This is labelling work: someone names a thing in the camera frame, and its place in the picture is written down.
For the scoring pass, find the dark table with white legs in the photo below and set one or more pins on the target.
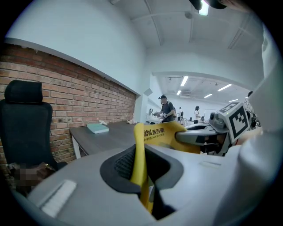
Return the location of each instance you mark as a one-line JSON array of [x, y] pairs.
[[117, 134]]

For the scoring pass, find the person's white shirt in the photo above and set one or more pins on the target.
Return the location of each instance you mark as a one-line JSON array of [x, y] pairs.
[[263, 121]]

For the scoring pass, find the white crumpled paper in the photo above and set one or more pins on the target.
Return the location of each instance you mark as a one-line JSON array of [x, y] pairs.
[[103, 122]]

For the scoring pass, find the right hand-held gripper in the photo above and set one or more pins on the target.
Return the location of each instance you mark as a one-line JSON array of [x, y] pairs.
[[237, 121]]

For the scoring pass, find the pink flower bunch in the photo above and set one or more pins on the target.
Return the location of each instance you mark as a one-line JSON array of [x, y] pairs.
[[132, 121]]

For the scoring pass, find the yellow ThinkPad box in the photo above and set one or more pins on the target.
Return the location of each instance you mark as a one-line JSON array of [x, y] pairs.
[[159, 134]]

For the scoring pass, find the black head-worn camera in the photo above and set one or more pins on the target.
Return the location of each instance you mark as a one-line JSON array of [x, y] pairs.
[[214, 3]]

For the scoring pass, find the round ceiling sensor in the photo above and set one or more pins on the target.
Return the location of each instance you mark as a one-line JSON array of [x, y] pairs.
[[188, 15]]

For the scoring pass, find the person's right forearm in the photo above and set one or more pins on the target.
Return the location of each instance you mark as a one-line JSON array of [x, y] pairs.
[[249, 138]]

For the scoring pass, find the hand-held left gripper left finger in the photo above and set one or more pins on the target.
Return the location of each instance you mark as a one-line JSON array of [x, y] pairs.
[[88, 187]]

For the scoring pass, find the long ceiling light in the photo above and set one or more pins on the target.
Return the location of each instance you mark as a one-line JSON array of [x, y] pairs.
[[208, 95], [178, 92], [224, 87], [184, 81]]

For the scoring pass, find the teal book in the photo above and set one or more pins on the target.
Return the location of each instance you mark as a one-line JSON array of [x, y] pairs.
[[98, 128]]

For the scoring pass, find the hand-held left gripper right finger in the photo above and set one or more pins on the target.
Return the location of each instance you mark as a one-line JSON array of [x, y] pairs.
[[199, 187]]

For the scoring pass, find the black office chair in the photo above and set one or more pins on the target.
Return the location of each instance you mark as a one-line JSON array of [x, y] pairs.
[[24, 123]]

